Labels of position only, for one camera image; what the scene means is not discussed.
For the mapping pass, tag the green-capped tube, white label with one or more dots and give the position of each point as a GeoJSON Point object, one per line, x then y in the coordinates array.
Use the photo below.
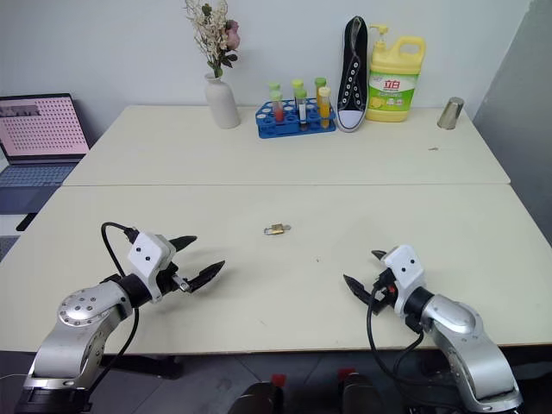
{"type": "Point", "coordinates": [302, 108]}

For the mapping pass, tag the black canvas sneaker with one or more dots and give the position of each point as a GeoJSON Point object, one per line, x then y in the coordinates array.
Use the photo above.
{"type": "Point", "coordinates": [351, 86]}

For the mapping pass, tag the inverted steel cup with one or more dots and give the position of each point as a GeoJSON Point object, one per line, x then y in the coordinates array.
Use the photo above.
{"type": "Point", "coordinates": [450, 113]}

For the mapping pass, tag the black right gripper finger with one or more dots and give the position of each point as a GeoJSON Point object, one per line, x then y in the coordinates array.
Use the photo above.
{"type": "Point", "coordinates": [359, 290]}
{"type": "Point", "coordinates": [381, 253]}

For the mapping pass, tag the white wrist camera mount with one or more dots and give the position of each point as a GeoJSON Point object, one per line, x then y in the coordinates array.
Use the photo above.
{"type": "Point", "coordinates": [146, 254]}
{"type": "Point", "coordinates": [405, 267]}

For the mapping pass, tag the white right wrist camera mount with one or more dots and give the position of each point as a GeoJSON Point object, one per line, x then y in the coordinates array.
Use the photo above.
{"type": "Point", "coordinates": [405, 267]}

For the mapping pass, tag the green-capped tube, empty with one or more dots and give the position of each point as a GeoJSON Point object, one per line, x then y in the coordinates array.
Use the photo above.
{"type": "Point", "coordinates": [274, 87]}

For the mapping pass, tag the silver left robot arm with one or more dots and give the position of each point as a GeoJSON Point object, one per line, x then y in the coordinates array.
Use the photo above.
{"type": "Point", "coordinates": [82, 310]}

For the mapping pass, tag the grey partition panel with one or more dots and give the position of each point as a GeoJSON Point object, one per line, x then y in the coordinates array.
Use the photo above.
{"type": "Point", "coordinates": [517, 121]}

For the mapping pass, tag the blue test tube rack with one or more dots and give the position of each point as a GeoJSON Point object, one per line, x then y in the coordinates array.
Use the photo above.
{"type": "Point", "coordinates": [293, 127]}

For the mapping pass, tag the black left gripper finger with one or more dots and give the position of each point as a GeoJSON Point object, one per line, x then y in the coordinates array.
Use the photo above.
{"type": "Point", "coordinates": [182, 242]}
{"type": "Point", "coordinates": [206, 276]}

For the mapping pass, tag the yellow detergent pump bottle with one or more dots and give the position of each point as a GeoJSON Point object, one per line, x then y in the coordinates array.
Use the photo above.
{"type": "Point", "coordinates": [392, 86]}

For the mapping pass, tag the green-capped tube, orange liquid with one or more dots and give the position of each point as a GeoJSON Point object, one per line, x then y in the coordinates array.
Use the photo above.
{"type": "Point", "coordinates": [320, 83]}

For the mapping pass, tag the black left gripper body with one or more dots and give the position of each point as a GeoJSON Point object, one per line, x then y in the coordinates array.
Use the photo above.
{"type": "Point", "coordinates": [169, 278]}

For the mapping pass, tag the small brass padlock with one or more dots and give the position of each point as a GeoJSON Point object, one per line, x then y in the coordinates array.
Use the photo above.
{"type": "Point", "coordinates": [277, 230]}

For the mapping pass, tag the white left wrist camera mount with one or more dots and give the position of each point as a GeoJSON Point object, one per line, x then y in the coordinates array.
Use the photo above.
{"type": "Point", "coordinates": [146, 254]}

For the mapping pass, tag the white ceramic vase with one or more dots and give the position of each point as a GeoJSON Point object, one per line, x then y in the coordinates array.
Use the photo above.
{"type": "Point", "coordinates": [222, 103]}

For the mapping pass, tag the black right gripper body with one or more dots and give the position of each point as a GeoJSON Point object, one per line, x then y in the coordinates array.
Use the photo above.
{"type": "Point", "coordinates": [384, 297]}

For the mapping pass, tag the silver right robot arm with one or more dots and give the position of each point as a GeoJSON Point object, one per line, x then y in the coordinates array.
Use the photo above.
{"type": "Point", "coordinates": [461, 332]}

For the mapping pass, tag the green-capped tube, red liquid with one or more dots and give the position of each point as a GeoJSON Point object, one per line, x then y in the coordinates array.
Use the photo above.
{"type": "Point", "coordinates": [277, 108]}

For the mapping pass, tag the dried flower bouquet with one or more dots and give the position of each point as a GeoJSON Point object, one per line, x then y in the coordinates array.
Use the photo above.
{"type": "Point", "coordinates": [213, 34]}

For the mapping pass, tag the open laptop, pink screen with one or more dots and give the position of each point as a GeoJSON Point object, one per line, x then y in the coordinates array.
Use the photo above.
{"type": "Point", "coordinates": [41, 129]}

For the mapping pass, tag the green-capped tube, yellow liquid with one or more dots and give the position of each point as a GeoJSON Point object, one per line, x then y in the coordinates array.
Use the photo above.
{"type": "Point", "coordinates": [296, 86]}

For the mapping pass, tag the yellow-capped tube, orange liquid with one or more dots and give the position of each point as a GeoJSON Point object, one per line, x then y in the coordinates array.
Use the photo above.
{"type": "Point", "coordinates": [324, 105]}

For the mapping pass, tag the dark rounded shape, red top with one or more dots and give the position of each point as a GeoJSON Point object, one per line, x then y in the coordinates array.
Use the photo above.
{"type": "Point", "coordinates": [261, 399]}
{"type": "Point", "coordinates": [358, 394]}

